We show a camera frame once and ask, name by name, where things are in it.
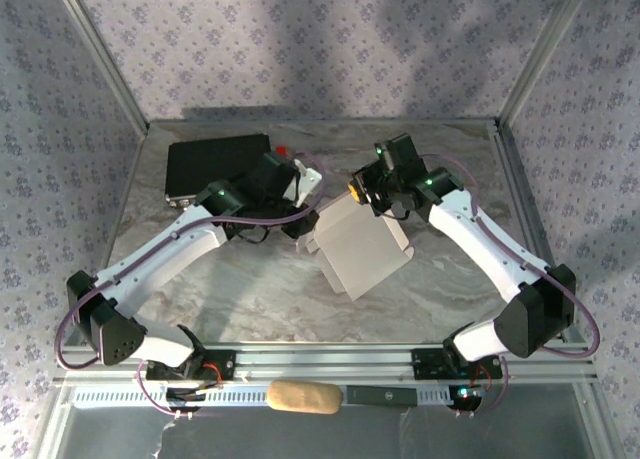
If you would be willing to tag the pink white paper box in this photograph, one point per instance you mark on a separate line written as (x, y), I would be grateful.
(357, 249)

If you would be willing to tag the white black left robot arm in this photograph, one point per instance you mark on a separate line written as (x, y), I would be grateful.
(165, 249)

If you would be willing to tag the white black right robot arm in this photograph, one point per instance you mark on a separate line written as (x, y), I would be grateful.
(482, 241)

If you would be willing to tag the red block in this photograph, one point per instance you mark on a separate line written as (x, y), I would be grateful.
(282, 150)

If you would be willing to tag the black hard case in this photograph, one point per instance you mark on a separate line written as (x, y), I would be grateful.
(210, 161)

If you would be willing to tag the black flat bar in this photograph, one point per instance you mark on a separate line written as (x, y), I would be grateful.
(382, 395)

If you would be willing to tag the tan oblong sponge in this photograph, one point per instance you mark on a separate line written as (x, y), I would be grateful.
(303, 397)

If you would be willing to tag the aluminium side rail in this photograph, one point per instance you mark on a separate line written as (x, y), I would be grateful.
(525, 214)

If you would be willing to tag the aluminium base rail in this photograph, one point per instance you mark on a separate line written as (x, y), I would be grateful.
(325, 364)

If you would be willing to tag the aluminium frame post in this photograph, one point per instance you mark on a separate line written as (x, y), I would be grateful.
(102, 54)
(545, 49)

